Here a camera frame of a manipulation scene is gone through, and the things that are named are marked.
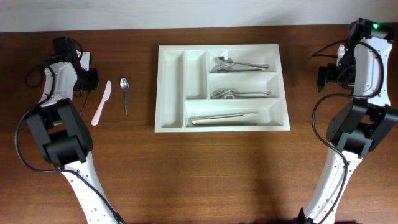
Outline metal tongs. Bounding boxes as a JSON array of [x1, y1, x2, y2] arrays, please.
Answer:
[[190, 113, 260, 126]]

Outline large metal spoon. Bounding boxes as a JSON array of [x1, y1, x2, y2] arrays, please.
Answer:
[[216, 56, 270, 68], [210, 65, 264, 73]]

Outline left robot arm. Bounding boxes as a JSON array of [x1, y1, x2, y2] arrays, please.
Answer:
[[21, 37, 124, 223]]

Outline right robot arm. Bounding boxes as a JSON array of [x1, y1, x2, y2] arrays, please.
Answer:
[[292, 18, 397, 223]]

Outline pink plastic knife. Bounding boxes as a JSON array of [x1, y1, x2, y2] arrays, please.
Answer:
[[91, 80, 111, 126]]

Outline metal fork in tray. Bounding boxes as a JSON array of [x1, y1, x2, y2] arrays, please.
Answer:
[[213, 90, 269, 99], [213, 89, 269, 98]]

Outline white plastic cutlery tray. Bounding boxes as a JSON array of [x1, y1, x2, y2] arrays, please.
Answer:
[[155, 44, 290, 133]]

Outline small teaspoon dark handle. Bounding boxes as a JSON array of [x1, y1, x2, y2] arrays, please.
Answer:
[[120, 78, 129, 114]]

